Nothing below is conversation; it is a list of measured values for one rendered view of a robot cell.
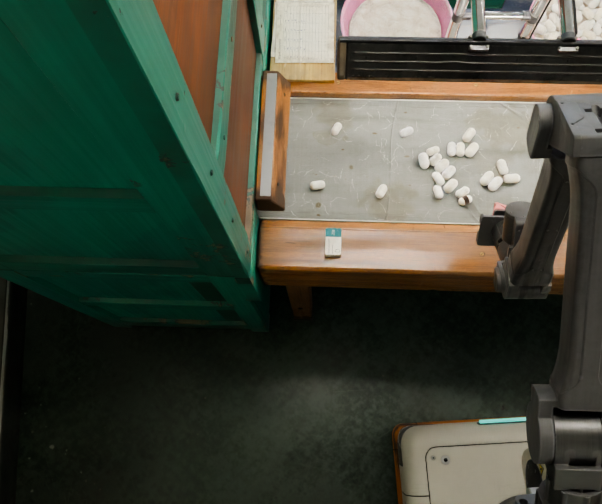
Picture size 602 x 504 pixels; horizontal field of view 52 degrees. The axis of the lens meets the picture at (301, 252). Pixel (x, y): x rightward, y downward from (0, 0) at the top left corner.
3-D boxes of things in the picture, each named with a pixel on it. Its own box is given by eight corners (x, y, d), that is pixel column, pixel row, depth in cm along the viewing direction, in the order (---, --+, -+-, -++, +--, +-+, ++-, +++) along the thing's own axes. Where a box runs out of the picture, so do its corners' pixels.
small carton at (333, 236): (340, 257, 133) (341, 255, 131) (324, 257, 133) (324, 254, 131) (341, 230, 134) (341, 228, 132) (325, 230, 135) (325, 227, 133)
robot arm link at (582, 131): (564, 102, 62) (671, 97, 61) (533, 94, 75) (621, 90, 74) (538, 478, 76) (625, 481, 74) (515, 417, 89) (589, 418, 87)
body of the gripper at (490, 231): (480, 211, 117) (487, 232, 111) (535, 212, 117) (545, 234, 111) (474, 240, 121) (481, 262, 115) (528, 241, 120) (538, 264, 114)
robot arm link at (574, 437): (552, 499, 76) (598, 501, 75) (560, 431, 72) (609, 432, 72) (535, 449, 85) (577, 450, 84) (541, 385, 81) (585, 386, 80)
